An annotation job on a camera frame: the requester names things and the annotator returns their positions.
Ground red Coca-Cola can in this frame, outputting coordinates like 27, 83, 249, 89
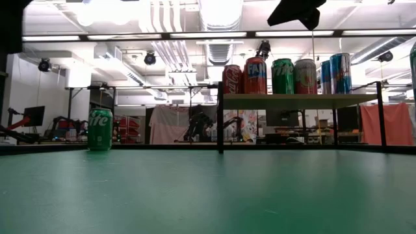
222, 64, 244, 95

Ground green table mat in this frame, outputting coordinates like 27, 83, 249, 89
0, 148, 416, 234

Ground black background table frame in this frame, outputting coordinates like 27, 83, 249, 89
64, 83, 219, 110

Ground black metal rig frame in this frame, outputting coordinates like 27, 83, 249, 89
0, 142, 416, 155

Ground white ceiling duct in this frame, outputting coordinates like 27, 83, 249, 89
197, 0, 244, 66

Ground wide black background monitor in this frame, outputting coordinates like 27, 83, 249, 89
265, 109, 300, 128

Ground wooden shelf black metal frame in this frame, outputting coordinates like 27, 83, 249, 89
216, 80, 387, 154

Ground pink and white soda can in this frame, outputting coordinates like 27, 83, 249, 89
294, 58, 318, 95

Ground red Fanta can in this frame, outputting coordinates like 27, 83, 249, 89
242, 57, 268, 95

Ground black background screen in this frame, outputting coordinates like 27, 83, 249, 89
337, 105, 360, 133

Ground black ceiling spotlight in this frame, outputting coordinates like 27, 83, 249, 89
255, 39, 272, 59
377, 51, 394, 63
144, 51, 157, 66
38, 57, 52, 73

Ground green Sprite can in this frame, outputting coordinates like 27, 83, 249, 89
271, 58, 295, 95
86, 107, 114, 152

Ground salmon pink hanging cloth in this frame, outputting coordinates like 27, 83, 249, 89
359, 102, 416, 146

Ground slim blue silver energy can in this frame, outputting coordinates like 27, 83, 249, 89
330, 53, 353, 95
320, 60, 332, 95

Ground white hanging cloth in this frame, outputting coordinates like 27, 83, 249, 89
148, 104, 192, 146

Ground red storage bins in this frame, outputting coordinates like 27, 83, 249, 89
113, 115, 142, 144

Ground colourful printed cloth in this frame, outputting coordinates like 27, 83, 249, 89
224, 109, 258, 143

